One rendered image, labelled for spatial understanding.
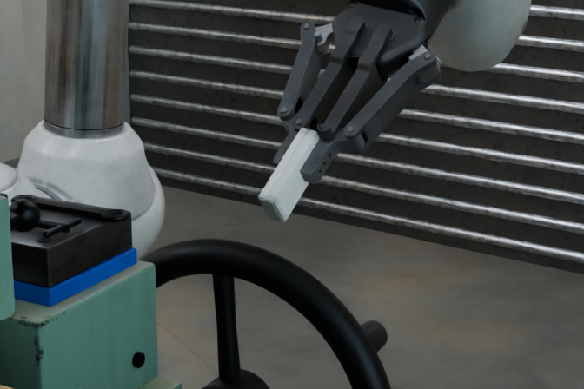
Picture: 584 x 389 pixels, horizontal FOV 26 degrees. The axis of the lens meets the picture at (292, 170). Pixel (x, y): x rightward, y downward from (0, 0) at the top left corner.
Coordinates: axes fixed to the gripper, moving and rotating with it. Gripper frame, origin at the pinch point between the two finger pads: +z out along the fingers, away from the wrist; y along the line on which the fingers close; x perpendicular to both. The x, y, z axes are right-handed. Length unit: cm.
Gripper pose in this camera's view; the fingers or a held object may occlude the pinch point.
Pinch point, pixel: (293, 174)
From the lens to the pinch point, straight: 97.7
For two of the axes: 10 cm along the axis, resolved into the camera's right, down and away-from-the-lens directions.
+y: 8.2, 2.6, -5.0
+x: 2.9, 5.7, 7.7
